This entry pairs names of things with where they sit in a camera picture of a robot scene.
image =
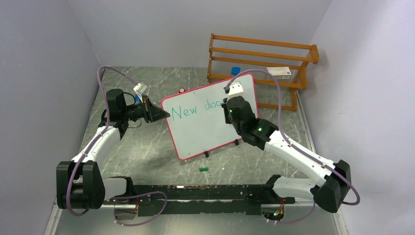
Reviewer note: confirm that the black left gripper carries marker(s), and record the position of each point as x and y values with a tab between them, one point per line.
151	113

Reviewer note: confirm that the pink framed whiteboard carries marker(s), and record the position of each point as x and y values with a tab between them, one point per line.
197	121

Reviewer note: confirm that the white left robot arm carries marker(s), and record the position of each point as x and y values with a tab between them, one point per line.
79	182

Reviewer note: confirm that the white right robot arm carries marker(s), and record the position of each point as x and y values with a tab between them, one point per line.
327	182

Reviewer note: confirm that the blue block on shelf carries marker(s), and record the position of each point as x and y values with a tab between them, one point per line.
235	71

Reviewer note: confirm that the white red small box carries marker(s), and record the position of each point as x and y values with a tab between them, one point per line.
280	72

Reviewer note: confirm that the wooden shelf rack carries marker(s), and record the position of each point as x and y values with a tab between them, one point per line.
226	52

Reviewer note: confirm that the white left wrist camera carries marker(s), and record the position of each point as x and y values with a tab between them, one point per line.
140	88

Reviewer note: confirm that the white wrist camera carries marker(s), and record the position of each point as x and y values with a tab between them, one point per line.
140	88
235	89

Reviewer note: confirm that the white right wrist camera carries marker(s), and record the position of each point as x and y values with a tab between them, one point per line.
235	89

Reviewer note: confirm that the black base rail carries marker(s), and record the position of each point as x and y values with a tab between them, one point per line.
214	199

